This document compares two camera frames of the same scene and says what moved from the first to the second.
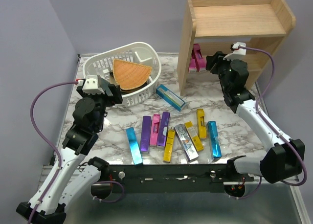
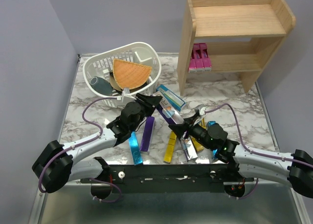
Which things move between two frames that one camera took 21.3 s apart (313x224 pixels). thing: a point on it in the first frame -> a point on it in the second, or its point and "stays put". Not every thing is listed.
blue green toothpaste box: [170, 97] stays put
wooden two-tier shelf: [216, 21] stays put
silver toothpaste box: [186, 142] stays put
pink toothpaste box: [200, 62] stays put
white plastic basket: [141, 53] stays put
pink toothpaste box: [155, 129] -> [206, 63]
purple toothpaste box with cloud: [163, 128] -> [167, 110]
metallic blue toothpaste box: [135, 150] stays put
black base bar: [170, 178] stays put
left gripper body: [111, 100] -> [146, 109]
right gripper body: [221, 65] -> [199, 132]
